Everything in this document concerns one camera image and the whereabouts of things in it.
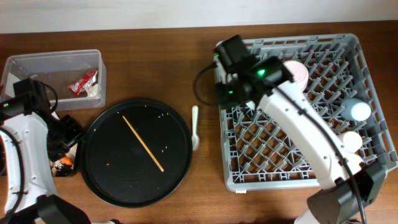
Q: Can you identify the orange carrot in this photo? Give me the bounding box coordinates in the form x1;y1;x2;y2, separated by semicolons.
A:
60;157;73;166

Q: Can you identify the white plastic fork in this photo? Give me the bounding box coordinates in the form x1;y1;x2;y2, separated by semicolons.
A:
192;105;200;151

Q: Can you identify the round black tray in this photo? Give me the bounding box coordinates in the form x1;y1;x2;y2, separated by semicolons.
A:
79;98;193;208

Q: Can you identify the white tissue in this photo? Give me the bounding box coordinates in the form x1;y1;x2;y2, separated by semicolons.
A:
85;84;98;97

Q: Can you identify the wooden chopstick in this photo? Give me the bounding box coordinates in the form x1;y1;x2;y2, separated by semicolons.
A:
122;115;165;172

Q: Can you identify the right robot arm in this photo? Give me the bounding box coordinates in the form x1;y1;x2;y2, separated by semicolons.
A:
214;35;386;223

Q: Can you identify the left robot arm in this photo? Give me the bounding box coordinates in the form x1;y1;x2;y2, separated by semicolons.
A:
1;78;90;224

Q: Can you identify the clear plastic bin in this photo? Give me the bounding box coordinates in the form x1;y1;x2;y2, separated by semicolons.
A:
1;49;106;111

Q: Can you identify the red snack wrapper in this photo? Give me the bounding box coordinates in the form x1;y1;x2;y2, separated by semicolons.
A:
68;68;98;96

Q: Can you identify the pink bowl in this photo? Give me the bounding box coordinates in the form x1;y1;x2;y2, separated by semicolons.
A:
283;60;309;92

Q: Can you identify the blue cup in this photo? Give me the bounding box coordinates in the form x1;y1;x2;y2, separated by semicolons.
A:
341;98;372;121

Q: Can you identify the grey dishwasher rack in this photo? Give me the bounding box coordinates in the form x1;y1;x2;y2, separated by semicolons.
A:
220;34;397;192

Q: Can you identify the small white cup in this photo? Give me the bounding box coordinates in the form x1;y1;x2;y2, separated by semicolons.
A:
338;131;363;153

